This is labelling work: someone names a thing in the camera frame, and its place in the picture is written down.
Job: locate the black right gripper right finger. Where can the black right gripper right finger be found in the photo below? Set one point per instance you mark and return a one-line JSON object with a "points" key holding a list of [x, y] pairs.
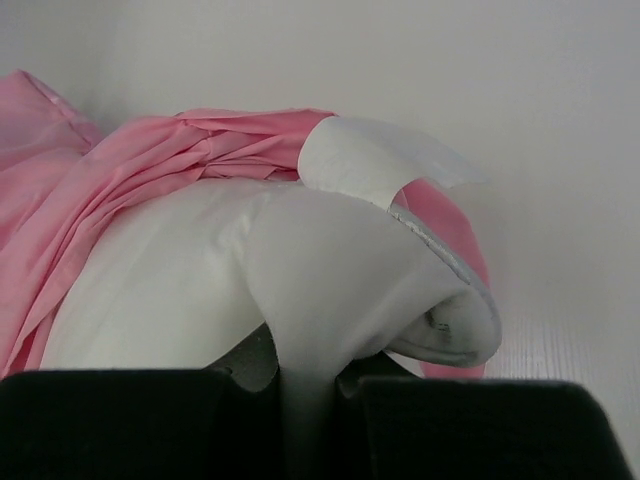
{"points": [[408, 428]]}

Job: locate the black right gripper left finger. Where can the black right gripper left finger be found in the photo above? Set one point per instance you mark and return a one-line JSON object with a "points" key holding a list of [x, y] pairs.
{"points": [[138, 424]]}

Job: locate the white pillow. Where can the white pillow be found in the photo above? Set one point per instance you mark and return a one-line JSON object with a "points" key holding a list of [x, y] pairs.
{"points": [[178, 281]]}

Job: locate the pink floral pillowcase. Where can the pink floral pillowcase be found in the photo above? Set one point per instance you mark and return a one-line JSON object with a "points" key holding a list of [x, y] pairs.
{"points": [[63, 183]]}

